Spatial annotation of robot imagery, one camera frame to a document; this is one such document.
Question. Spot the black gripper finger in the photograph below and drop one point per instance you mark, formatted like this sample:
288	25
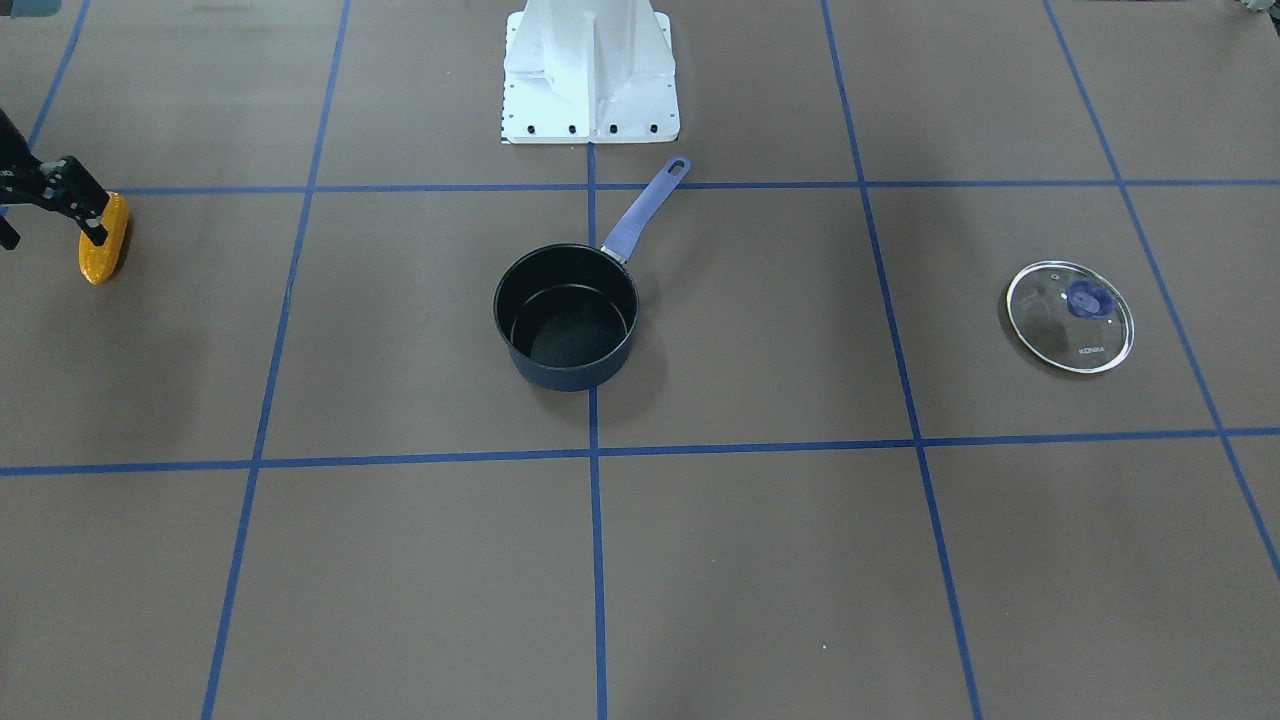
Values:
95	229

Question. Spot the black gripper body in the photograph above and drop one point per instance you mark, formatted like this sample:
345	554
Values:
62	184

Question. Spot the yellow corn cob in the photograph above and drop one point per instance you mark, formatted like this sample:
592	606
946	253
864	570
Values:
100	253

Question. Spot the glass pot lid blue knob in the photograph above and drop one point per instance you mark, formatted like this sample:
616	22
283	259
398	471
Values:
1070	317

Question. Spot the blue tape line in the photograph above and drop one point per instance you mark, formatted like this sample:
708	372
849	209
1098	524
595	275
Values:
541	454
964	655
280	350

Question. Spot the blue tape line lengthwise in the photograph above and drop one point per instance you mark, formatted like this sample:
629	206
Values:
595	488

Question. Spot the blue tape line crosswise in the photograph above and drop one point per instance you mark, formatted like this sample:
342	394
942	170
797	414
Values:
918	184

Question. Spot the blue tape line near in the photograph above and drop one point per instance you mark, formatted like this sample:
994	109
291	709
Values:
541	454

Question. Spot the black saucepan purple handle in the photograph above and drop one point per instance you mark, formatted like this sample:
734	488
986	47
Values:
568	312

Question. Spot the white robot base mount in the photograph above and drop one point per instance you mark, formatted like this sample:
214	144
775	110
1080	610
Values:
589	72

